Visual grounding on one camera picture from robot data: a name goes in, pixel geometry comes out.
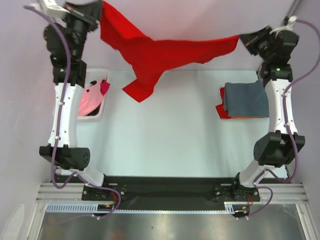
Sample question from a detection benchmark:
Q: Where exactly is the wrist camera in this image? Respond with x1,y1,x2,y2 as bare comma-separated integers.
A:
30,0,70,19
269,15,297,35

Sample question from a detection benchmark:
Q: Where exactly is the right aluminium corner post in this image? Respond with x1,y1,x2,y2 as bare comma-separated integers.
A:
282,0,301,24

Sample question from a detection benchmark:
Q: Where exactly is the orange folded t shirt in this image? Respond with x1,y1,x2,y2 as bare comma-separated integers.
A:
229,116,265,119

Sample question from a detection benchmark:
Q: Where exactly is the red folded t shirt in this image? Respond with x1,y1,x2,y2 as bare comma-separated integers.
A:
215,87,231,119

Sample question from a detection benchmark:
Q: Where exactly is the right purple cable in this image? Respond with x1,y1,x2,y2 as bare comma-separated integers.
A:
234,18,320,220

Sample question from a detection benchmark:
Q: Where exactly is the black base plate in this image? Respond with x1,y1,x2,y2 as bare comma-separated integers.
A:
49,174,292,212

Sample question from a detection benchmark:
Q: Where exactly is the red t shirt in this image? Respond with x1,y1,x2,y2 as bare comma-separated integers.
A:
215,87,231,119
100,2,239,103

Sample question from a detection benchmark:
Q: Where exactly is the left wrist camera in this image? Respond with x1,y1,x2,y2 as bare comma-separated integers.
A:
30,0,70,19

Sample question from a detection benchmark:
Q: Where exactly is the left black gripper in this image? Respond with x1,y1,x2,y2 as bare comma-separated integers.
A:
60,0,103,60

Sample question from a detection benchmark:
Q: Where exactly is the grey folded t shirt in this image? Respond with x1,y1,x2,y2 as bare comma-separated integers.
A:
223,80,269,118

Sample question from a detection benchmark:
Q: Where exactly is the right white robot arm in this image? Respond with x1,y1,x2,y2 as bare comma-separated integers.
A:
230,26,306,201

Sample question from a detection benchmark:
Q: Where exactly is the white plastic laundry basket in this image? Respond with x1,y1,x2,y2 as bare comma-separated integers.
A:
77,68,111,122

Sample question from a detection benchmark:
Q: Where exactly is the grey slotted cable duct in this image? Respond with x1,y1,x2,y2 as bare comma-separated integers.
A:
46,202,249,215

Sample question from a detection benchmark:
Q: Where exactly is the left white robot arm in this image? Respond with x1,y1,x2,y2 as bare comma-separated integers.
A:
39,0,111,200

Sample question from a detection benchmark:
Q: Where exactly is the pink t shirt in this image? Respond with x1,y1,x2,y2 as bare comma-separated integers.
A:
78,79,110,117

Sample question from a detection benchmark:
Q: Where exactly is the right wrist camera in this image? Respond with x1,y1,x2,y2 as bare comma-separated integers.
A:
269,15,297,35

